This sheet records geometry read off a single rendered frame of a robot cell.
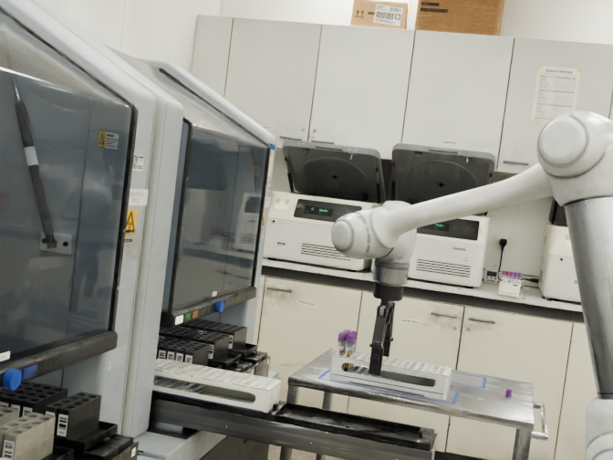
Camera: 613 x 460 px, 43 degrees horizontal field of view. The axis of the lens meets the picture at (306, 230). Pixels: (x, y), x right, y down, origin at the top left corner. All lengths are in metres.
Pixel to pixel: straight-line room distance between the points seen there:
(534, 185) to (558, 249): 2.16
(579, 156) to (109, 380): 0.97
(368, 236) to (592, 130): 0.56
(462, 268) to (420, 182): 0.61
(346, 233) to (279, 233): 2.29
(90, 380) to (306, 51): 3.15
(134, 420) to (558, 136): 1.01
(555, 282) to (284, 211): 1.40
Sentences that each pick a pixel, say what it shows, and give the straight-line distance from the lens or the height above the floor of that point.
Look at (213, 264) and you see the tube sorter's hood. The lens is 1.92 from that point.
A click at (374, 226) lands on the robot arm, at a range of 1.81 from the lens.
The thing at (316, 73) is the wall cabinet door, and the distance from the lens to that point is 4.38.
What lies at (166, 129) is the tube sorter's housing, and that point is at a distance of 1.61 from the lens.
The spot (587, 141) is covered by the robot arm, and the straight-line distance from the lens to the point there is 1.54.
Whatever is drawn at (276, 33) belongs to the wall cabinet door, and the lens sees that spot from 4.48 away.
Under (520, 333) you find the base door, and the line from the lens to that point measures 3.97.
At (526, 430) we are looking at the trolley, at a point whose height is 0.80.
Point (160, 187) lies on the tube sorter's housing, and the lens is 1.61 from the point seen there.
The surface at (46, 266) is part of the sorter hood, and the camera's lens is 1.25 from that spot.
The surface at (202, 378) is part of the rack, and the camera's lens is 1.73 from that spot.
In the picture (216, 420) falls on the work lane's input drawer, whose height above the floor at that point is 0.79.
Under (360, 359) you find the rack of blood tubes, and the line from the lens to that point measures 2.03.
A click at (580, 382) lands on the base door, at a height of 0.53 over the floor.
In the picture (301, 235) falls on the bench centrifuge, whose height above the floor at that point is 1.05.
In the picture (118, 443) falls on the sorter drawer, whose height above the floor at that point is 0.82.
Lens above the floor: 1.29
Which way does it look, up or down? 3 degrees down
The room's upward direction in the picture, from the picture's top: 7 degrees clockwise
